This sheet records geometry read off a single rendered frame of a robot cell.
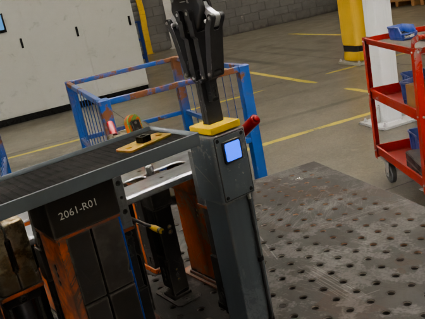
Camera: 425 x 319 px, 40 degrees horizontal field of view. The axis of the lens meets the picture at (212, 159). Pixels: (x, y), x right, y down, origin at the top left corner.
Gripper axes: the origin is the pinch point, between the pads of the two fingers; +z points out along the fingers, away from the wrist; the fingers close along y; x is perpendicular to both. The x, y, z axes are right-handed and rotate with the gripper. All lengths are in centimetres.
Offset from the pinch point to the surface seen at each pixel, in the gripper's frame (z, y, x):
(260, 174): 84, 159, -134
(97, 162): 2.9, -1.5, 21.5
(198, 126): 3.5, 0.5, 2.7
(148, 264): 47, 50, -6
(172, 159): 18.9, 37.3, -12.4
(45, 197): 3.3, -6.9, 31.3
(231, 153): 8.2, -4.0, 0.5
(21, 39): 4, 760, -228
